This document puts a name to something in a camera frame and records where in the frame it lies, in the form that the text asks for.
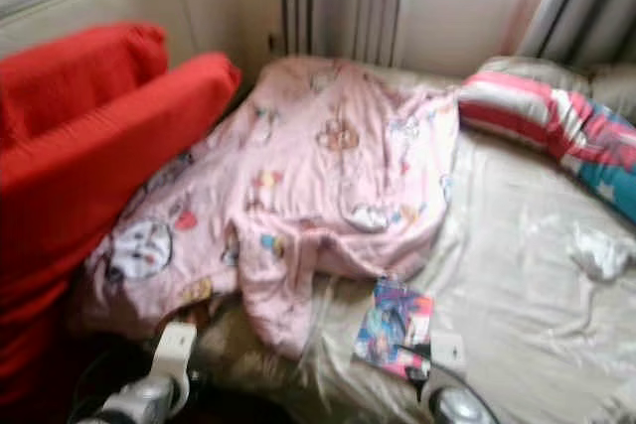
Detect colourful comic book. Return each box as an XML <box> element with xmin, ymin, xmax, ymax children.
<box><xmin>353</xmin><ymin>278</ymin><xmax>435</xmax><ymax>380</ymax></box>

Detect red blue striped bolster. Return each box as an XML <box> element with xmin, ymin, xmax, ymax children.
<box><xmin>457</xmin><ymin>71</ymin><xmax>636</xmax><ymax>224</ymax></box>

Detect thick red cushion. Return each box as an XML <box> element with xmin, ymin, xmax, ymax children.
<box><xmin>0</xmin><ymin>22</ymin><xmax>170</xmax><ymax>147</ymax></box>

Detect pink cartoon blanket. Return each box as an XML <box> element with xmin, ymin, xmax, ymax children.
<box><xmin>75</xmin><ymin>55</ymin><xmax>460</xmax><ymax>360</ymax></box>

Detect beige floral bed sheet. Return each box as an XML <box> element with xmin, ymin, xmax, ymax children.
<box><xmin>75</xmin><ymin>62</ymin><xmax>636</xmax><ymax>424</ymax></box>

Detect long red cushion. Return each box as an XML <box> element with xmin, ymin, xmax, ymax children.
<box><xmin>0</xmin><ymin>52</ymin><xmax>243</xmax><ymax>424</ymax></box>

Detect white sock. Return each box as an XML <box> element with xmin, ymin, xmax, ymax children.
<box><xmin>568</xmin><ymin>223</ymin><xmax>635</xmax><ymax>282</ymax></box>

